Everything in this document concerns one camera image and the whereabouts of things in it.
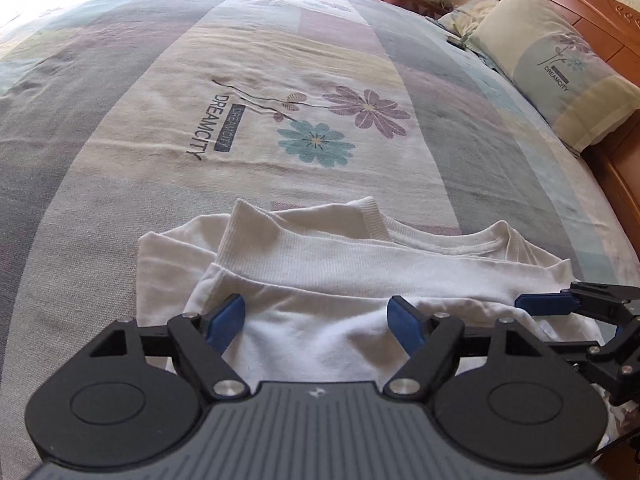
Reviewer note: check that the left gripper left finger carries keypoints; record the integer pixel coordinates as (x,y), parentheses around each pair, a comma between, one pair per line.
(134,393)

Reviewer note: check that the dark phone on bed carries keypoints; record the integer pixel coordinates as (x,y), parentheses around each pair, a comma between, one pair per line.
(455,41)

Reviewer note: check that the floral pillow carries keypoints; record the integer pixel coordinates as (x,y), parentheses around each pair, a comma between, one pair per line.
(580,96)
(464,19)

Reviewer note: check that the patchwork pastel bed sheet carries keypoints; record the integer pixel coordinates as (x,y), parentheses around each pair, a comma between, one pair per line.
(124,117)

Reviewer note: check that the wooden headboard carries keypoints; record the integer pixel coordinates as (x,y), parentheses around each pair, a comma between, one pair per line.
(612,30)

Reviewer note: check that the near floral pillow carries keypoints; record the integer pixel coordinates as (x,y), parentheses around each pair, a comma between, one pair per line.
(580,96)

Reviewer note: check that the wooden bedside table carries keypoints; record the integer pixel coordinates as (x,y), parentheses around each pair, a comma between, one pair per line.
(422,7)

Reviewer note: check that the far floral pillow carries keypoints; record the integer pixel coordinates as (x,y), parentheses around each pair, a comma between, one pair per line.
(464,19)

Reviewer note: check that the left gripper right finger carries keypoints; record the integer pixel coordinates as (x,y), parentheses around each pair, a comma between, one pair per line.
(499,394)

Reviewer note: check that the white printed t-shirt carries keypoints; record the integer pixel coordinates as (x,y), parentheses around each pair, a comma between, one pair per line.
(316,282)

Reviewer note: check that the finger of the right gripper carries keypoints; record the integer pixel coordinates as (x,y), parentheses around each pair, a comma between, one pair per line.
(614,366)
(613,304)

